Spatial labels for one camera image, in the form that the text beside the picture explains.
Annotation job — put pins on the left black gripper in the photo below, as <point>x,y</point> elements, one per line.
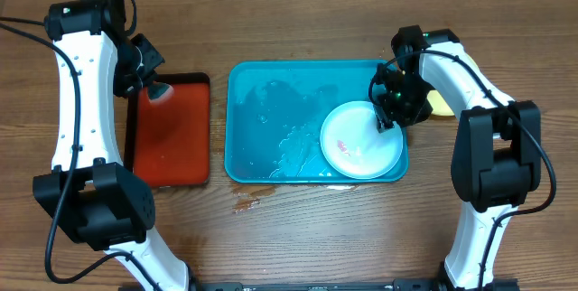
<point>153,61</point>

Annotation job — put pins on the blue plastic tray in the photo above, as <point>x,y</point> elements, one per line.
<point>275,113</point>

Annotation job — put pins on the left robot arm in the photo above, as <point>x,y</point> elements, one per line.
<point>89,193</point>

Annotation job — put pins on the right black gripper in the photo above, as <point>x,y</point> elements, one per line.
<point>394,115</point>

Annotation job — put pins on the yellow-green plate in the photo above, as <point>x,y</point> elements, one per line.
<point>440,103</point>

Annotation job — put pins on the red black tray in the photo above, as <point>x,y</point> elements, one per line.
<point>167,142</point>

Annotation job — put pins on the light blue plate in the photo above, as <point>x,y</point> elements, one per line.
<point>352,144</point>

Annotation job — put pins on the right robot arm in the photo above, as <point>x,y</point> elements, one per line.
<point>496,159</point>

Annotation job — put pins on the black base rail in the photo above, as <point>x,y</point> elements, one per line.
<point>316,286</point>

